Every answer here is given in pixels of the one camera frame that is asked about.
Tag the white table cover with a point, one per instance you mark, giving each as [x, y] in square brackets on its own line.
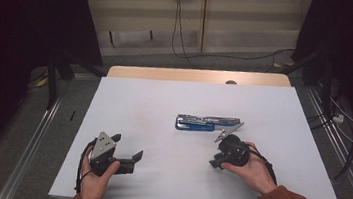
[198, 92]

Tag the small black stick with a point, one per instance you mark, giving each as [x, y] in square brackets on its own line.
[72, 115]

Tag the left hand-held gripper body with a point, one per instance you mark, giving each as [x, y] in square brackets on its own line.
[103, 144]

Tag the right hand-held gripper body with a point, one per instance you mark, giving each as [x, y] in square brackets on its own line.
[234, 151]

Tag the person's right hand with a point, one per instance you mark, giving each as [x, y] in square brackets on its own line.
[256, 172]

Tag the black stand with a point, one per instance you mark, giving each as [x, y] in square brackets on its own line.
[326, 93]
[52, 88]

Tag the beige cabinet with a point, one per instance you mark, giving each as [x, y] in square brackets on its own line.
[239, 26]

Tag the blue stapler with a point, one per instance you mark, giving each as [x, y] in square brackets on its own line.
[195, 125]

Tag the white power adapter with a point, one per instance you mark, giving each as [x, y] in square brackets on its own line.
[338, 118]

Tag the person's left hand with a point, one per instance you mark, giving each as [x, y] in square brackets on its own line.
[94, 187]

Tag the wooden table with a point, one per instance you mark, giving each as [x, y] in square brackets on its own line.
[167, 75]

